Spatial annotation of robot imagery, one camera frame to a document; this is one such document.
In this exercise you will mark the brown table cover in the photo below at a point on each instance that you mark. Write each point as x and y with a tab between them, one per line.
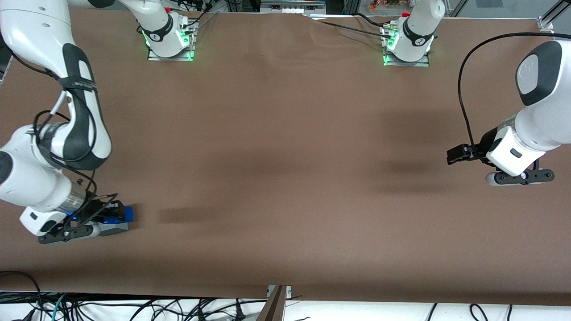
285	133

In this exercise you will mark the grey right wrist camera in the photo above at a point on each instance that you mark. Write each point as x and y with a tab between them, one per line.
67	234

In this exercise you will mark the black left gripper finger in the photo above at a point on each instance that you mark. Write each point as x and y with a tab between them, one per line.
461	159
464	150

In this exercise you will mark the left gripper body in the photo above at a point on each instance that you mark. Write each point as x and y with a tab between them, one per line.
486	141

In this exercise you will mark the silver table edge bracket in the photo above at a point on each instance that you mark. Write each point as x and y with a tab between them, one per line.
289	292

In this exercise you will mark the blue plastic part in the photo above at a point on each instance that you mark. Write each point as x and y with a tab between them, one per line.
128	214

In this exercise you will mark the dark angled support beam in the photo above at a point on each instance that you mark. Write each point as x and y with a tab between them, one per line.
273	310

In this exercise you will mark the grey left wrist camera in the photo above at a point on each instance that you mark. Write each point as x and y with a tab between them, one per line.
522	177

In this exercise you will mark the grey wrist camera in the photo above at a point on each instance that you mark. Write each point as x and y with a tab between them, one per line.
67	234
522	177

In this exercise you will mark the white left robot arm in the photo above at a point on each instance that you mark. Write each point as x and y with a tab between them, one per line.
546	116

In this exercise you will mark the silver corner bracket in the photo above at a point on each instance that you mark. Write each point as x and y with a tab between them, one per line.
545	24

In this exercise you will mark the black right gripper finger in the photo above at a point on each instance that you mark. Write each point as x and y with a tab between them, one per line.
117	215
116	206

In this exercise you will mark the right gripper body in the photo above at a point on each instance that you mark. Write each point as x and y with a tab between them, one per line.
93	207

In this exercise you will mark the gray square base block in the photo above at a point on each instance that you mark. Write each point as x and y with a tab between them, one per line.
116	228

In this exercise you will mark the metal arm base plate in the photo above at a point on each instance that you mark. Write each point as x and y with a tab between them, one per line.
156	57
419	63

